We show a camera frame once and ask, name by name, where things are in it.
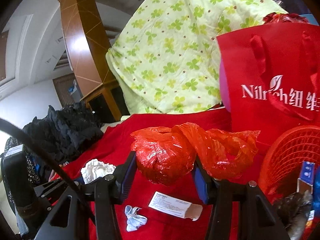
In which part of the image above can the white tissue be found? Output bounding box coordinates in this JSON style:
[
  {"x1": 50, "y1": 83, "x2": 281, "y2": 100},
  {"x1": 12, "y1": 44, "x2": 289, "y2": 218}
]
[{"x1": 80, "y1": 159, "x2": 116, "y2": 184}]

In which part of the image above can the light blue mask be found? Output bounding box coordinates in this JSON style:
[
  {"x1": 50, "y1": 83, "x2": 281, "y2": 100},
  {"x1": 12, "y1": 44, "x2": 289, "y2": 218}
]
[{"x1": 124, "y1": 205, "x2": 148, "y2": 232}]

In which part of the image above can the grey foil wrapper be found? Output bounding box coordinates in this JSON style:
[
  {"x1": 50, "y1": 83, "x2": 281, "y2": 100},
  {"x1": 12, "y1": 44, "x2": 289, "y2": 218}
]
[{"x1": 273, "y1": 190, "x2": 313, "y2": 240}]

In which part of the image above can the blue toothpaste box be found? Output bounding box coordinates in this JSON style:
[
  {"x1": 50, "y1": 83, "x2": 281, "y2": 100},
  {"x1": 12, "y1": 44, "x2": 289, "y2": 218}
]
[{"x1": 297, "y1": 161, "x2": 315, "y2": 194}]

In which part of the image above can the blue foil wrapper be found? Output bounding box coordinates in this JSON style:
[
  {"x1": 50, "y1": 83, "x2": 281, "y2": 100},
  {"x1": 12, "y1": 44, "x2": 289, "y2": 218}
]
[{"x1": 312, "y1": 167, "x2": 320, "y2": 218}]

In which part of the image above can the black clothes pile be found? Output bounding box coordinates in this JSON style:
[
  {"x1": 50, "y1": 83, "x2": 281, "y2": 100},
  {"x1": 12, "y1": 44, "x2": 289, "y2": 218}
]
[{"x1": 4, "y1": 102, "x2": 104, "y2": 181}]

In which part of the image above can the red mesh basket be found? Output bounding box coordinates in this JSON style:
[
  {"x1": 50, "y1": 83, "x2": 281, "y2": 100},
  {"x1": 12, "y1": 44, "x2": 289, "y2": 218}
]
[{"x1": 258, "y1": 125, "x2": 320, "y2": 240}]

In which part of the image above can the green clover quilt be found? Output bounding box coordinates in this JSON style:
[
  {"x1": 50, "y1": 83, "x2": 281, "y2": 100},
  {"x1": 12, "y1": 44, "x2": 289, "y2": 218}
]
[{"x1": 106, "y1": 0, "x2": 283, "y2": 114}]

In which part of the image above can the red paper gift bag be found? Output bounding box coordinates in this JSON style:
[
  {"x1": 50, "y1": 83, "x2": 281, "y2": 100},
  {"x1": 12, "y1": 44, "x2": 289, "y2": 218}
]
[{"x1": 217, "y1": 23, "x2": 319, "y2": 145}]

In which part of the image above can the dark red plastic bag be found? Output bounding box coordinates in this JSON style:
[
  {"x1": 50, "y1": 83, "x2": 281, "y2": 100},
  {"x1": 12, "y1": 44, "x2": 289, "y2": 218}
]
[{"x1": 263, "y1": 12, "x2": 310, "y2": 24}]

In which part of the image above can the black cable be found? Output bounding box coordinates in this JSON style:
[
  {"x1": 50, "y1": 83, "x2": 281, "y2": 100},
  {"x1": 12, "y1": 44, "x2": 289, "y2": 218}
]
[{"x1": 0, "y1": 117, "x2": 96, "y2": 225}]

